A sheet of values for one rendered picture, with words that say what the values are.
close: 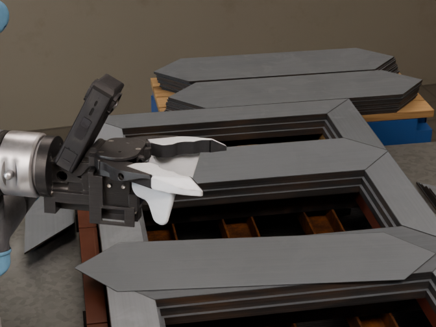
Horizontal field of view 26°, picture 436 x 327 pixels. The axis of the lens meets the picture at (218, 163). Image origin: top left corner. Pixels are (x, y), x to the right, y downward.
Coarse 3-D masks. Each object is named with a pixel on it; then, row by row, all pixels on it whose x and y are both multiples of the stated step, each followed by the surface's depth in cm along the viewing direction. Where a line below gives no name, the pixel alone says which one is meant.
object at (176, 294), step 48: (240, 192) 225; (288, 192) 227; (336, 192) 229; (144, 240) 204; (432, 240) 201; (240, 288) 185; (288, 288) 186; (336, 288) 188; (384, 288) 189; (432, 288) 189
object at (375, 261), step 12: (348, 240) 200; (360, 240) 200; (372, 240) 200; (384, 240) 200; (360, 252) 196; (372, 252) 196; (384, 252) 196; (360, 264) 192; (372, 264) 192; (384, 264) 192; (372, 276) 188; (384, 276) 188; (396, 276) 188
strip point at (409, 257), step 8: (384, 232) 203; (392, 240) 200; (400, 240) 200; (392, 248) 198; (400, 248) 198; (408, 248) 198; (416, 248) 198; (424, 248) 198; (400, 256) 195; (408, 256) 195; (416, 256) 195; (424, 256) 195; (432, 256) 195; (400, 264) 192; (408, 264) 192; (416, 264) 192; (400, 272) 190; (408, 272) 190
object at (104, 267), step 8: (112, 248) 198; (96, 256) 195; (104, 256) 195; (112, 256) 195; (96, 264) 192; (104, 264) 192; (112, 264) 192; (96, 272) 190; (104, 272) 190; (112, 272) 190; (104, 280) 187; (112, 280) 187; (112, 288) 185
